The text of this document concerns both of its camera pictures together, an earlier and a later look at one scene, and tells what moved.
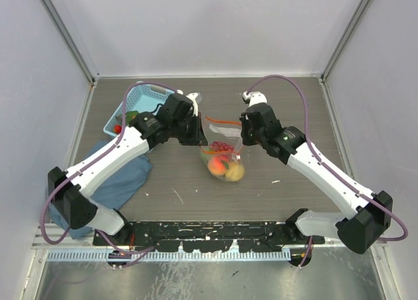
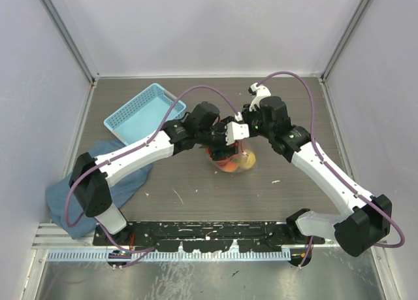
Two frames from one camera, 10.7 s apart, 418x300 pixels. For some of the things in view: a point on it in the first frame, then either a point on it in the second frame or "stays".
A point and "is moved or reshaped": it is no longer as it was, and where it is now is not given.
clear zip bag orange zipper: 224,154 is moved or reshaped
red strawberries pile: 117,129 -> 222,162
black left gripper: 198,138 -> 218,152
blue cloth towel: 114,192 stays
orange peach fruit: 219,165 -> 230,166
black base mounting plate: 204,236 stays
